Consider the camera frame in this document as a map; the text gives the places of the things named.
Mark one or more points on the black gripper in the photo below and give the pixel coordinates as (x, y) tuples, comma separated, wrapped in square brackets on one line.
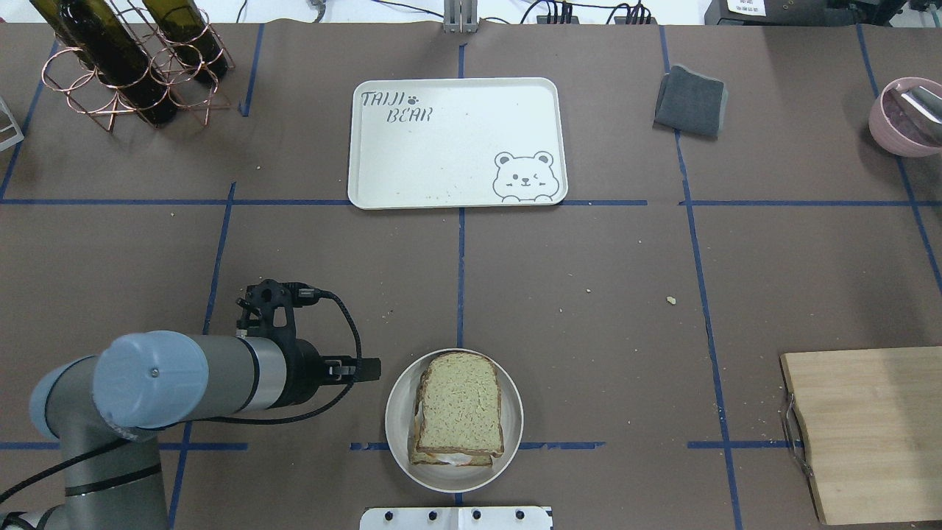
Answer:
[(303, 372)]

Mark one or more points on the white round plate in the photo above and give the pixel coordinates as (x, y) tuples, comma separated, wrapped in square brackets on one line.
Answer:
[(399, 425)]

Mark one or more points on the bread slice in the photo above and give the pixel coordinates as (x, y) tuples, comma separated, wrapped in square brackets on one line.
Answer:
[(455, 358), (427, 458)]

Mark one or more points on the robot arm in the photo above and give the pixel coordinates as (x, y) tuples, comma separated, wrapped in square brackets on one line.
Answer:
[(106, 410)]

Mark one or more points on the white bear serving tray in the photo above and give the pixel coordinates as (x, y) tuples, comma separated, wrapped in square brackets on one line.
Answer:
[(448, 143)]

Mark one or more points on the fried egg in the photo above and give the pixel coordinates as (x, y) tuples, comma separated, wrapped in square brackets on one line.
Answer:
[(453, 459)]

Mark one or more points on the dark green wine bottle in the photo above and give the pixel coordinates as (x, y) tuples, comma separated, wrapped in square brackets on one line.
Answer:
[(119, 57), (50, 11), (195, 44)]

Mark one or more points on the grey folded cloth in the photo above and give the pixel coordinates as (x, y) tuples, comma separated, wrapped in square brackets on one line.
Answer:
[(691, 102)]

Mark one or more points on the wooden cutting board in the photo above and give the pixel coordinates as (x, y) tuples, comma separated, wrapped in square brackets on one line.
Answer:
[(870, 424)]

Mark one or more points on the pink bowl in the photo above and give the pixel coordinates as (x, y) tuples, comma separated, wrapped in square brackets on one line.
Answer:
[(893, 130)]

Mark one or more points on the metal scoop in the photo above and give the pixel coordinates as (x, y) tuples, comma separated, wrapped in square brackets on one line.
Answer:
[(920, 105)]

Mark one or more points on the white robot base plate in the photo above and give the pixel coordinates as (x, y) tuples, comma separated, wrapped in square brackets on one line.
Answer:
[(458, 517)]

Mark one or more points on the copper wire bottle rack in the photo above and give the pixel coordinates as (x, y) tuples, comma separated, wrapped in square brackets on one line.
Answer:
[(89, 94)]

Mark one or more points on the aluminium frame post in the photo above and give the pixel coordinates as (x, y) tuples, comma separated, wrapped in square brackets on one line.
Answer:
[(460, 16)]

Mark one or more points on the white wire cup rack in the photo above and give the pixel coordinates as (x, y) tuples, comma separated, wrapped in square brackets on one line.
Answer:
[(11, 134)]

